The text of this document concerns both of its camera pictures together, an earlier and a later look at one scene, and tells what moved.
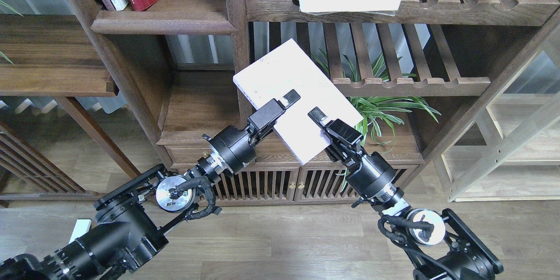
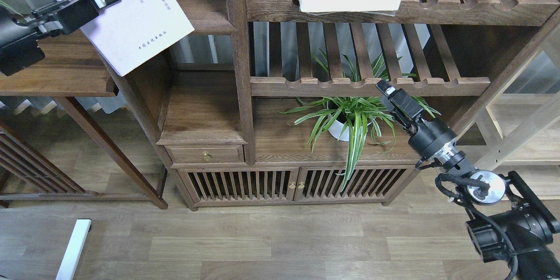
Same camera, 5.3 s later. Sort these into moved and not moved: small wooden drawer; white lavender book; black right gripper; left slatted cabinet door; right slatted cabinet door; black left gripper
Moved: black right gripper; black left gripper; white lavender book
Not moved: left slatted cabinet door; right slatted cabinet door; small wooden drawer
